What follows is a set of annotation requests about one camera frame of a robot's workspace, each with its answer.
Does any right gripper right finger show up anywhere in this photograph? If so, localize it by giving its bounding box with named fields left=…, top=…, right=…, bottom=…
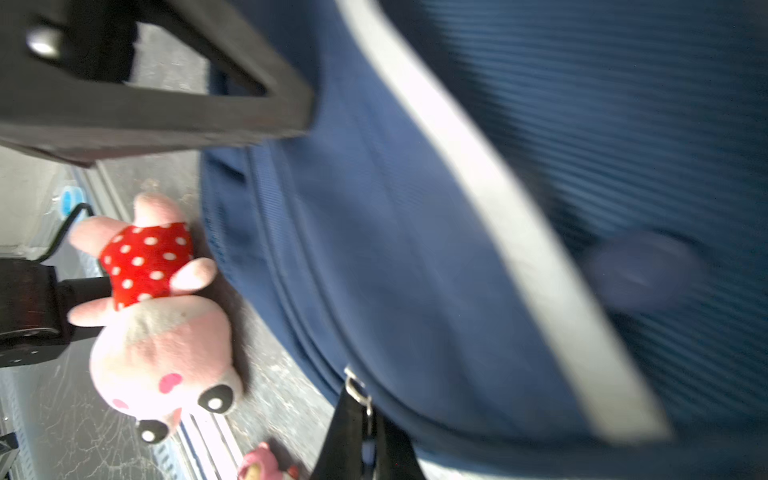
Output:
left=375, top=414, right=426, bottom=480

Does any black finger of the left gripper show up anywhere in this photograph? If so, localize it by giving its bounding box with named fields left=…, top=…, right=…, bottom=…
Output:
left=1, top=1, right=314, bottom=167

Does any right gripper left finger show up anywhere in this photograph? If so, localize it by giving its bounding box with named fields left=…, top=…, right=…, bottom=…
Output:
left=309, top=391, right=366, bottom=480

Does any navy blue student backpack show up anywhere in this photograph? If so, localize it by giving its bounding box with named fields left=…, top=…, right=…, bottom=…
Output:
left=201, top=1, right=767, bottom=479

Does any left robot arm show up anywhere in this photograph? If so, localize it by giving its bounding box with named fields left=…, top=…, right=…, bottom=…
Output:
left=1, top=1, right=313, bottom=367

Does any small pink toy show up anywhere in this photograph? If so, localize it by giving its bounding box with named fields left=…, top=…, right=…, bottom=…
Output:
left=237, top=442, right=300, bottom=480

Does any pink pig plush toy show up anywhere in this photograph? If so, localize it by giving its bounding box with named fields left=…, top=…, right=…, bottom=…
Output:
left=68, top=193, right=243, bottom=444

